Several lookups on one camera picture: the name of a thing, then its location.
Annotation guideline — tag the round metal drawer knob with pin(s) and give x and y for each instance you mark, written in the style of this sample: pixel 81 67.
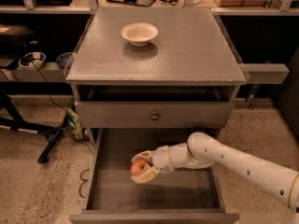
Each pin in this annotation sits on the round metal drawer knob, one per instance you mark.
pixel 155 116

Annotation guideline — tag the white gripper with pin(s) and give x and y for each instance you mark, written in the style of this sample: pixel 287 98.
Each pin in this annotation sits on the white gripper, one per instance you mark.
pixel 162 159

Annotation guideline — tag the grey wooden drawer cabinet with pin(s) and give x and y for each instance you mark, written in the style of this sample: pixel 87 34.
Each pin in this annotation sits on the grey wooden drawer cabinet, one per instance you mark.
pixel 189 60

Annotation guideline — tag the white ceramic bowl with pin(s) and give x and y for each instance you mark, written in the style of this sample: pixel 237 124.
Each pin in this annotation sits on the white ceramic bowl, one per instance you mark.
pixel 139 34

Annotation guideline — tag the black stand legs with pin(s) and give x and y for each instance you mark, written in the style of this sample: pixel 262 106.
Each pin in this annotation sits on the black stand legs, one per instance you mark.
pixel 18 123

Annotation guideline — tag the open grey middle drawer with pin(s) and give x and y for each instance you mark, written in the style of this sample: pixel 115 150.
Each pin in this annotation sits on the open grey middle drawer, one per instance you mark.
pixel 182 197

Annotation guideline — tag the closed grey top drawer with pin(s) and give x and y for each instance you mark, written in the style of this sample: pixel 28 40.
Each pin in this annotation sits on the closed grey top drawer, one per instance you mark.
pixel 138 114

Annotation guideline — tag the green snack bag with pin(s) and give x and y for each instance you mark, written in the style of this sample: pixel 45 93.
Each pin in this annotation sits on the green snack bag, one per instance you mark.
pixel 74 125

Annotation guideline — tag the white bowl with cable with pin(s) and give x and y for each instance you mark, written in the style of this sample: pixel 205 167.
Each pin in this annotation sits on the white bowl with cable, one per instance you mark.
pixel 32 60

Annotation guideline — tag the red apple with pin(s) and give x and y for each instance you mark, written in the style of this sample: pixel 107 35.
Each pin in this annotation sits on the red apple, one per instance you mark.
pixel 139 166

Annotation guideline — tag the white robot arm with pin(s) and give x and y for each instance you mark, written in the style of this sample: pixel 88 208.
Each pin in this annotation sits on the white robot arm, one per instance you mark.
pixel 201 151

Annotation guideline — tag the dark grey bowl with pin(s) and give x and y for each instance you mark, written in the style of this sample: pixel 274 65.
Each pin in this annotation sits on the dark grey bowl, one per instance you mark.
pixel 64 59

